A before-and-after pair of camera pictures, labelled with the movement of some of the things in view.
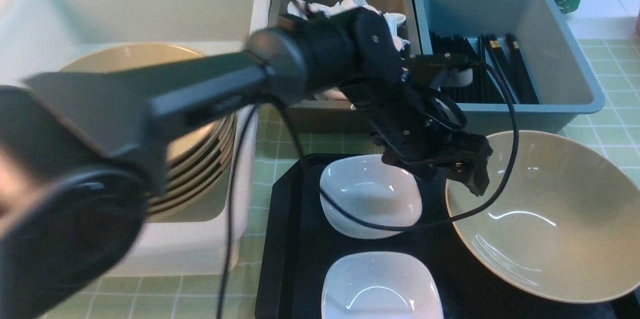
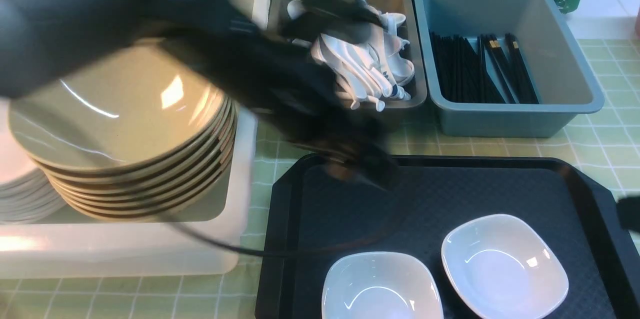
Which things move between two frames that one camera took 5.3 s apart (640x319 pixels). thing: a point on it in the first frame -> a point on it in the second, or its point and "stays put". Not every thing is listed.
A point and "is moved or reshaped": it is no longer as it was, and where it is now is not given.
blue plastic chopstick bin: x=565 y=78 stays put
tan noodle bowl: x=566 y=227 is moved or reshaped
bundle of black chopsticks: x=501 y=52 stays put
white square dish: x=371 y=186 -> x=503 y=267
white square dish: x=380 y=285 stays put
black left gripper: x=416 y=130 -> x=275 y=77
